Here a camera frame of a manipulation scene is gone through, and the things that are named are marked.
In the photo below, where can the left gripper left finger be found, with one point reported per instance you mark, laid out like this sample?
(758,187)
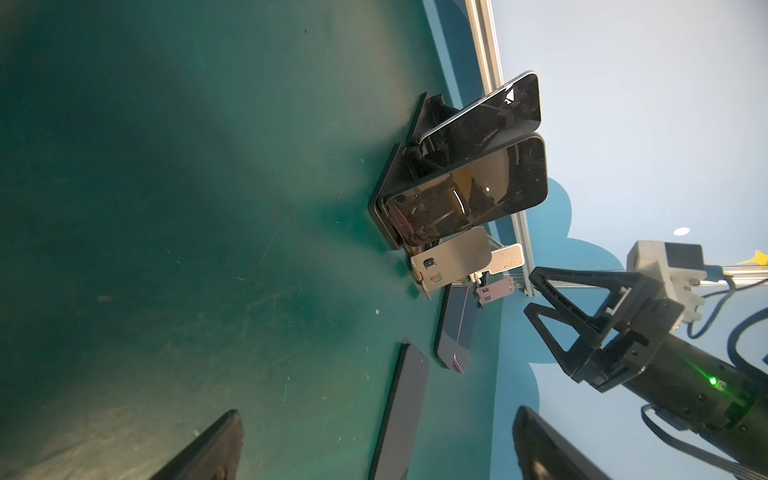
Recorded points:
(214,455)

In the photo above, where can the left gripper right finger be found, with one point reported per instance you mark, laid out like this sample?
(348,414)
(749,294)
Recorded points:
(543,453)

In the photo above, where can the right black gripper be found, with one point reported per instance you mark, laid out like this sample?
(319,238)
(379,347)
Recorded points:
(619,341)

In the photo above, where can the purple phone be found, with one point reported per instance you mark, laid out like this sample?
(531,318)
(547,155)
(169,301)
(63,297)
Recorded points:
(455,327)

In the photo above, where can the black phone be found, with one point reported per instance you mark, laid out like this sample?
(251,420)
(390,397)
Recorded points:
(398,432)
(464,134)
(483,188)

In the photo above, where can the black stand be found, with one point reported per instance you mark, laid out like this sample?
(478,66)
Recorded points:
(398,173)
(430,112)

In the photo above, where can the white phone stand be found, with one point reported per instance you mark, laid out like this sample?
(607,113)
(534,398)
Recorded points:
(503,258)

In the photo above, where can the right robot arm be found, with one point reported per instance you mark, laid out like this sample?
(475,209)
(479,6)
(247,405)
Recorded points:
(722,401)

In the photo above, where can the aluminium frame back bar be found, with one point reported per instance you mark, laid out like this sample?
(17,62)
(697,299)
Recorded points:
(742,277)

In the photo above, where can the aluminium frame right post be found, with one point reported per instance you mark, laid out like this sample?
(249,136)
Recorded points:
(497,111)

